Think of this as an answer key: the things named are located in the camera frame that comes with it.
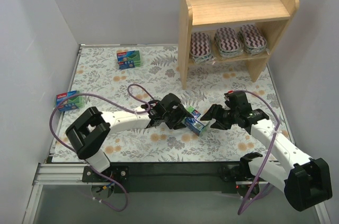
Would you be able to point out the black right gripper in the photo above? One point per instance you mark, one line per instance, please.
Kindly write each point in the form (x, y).
(224, 115)

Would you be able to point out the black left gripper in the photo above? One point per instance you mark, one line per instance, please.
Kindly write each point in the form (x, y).
(175, 115)

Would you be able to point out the green blue sponge pack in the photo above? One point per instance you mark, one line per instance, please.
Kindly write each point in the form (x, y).
(69, 101)
(195, 124)
(129, 59)

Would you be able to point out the purple wavy sponge pack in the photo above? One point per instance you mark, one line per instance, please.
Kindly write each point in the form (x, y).
(200, 47)
(254, 42)
(227, 42)

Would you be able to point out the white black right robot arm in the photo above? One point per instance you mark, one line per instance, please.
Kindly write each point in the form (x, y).
(305, 181)

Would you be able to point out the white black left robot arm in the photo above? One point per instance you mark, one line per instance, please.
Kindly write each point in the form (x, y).
(89, 131)

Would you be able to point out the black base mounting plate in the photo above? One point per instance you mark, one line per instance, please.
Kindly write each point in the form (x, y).
(179, 176)

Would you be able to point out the floral patterned table mat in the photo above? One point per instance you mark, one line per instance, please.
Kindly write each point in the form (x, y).
(97, 72)

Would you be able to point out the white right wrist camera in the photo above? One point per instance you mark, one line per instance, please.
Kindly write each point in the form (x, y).
(229, 96)

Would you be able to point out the aluminium frame rail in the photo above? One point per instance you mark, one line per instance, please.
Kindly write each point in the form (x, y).
(155, 193)

